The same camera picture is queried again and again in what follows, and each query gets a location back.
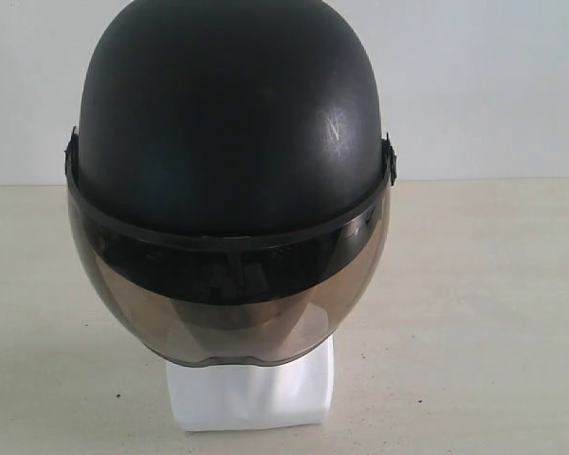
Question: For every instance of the white mannequin head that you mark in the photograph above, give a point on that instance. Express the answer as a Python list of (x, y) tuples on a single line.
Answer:
[(248, 397)]

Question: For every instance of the black helmet with visor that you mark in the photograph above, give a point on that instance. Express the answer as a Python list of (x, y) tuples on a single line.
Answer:
[(228, 184)]

